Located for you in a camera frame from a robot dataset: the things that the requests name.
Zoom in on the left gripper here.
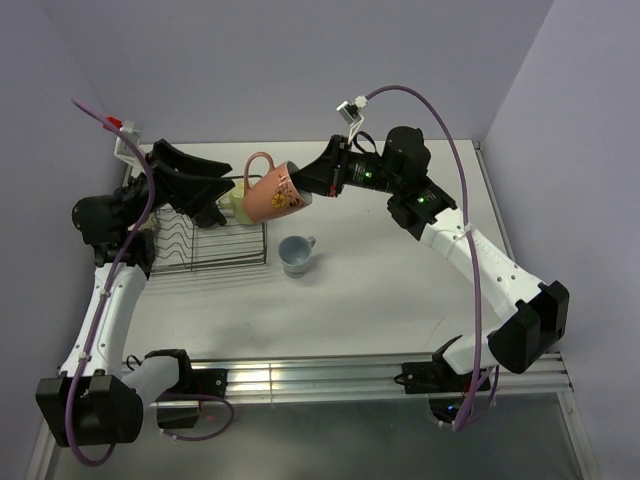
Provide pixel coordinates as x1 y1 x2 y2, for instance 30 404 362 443
114 140 234 228

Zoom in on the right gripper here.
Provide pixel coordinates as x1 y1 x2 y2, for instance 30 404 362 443
284 135 401 198

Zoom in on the pink patterned mug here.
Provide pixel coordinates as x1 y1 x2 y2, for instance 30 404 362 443
242 151 313 223

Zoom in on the pale yellow mug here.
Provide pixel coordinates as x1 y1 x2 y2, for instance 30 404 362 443
217 180 254 225

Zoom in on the light blue mug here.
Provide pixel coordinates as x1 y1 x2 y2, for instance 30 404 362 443
278 235 316 277

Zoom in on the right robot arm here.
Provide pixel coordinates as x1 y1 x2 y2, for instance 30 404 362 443
293 126 570 390

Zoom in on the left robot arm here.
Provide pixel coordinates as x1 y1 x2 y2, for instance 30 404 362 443
36 140 234 448

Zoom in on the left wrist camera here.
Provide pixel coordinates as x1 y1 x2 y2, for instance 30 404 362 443
104 117 144 166

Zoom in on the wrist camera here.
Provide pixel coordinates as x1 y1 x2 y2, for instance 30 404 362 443
336 95 369 144
104 117 144 166

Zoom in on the wire dish rack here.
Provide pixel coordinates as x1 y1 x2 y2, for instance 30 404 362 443
152 204 267 276

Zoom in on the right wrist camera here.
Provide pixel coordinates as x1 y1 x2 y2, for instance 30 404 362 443
336 95 369 144

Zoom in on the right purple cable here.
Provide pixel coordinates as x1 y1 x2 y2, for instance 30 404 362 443
364 85 501 432

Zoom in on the purple cable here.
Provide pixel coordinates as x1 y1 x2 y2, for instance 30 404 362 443
364 85 501 432
63 98 235 466

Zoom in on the aluminium mounting rail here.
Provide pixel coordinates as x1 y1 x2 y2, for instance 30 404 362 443
57 349 574 409

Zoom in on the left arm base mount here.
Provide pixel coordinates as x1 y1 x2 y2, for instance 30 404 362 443
144 349 228 430

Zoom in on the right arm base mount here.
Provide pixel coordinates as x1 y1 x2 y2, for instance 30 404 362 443
394 352 472 395

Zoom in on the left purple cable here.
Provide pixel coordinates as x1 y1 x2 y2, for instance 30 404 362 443
63 98 235 466

